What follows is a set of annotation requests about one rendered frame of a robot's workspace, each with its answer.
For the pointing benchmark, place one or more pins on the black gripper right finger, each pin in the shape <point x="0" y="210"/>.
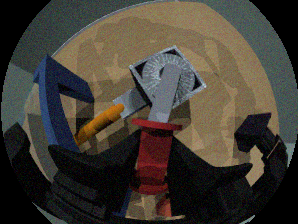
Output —
<point x="190" y="178"/>

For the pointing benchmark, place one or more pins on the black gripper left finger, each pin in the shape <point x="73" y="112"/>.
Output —
<point x="110" y="170"/>

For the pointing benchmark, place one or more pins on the dark blue rectangular frame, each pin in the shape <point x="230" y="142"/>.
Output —
<point x="54" y="79"/>

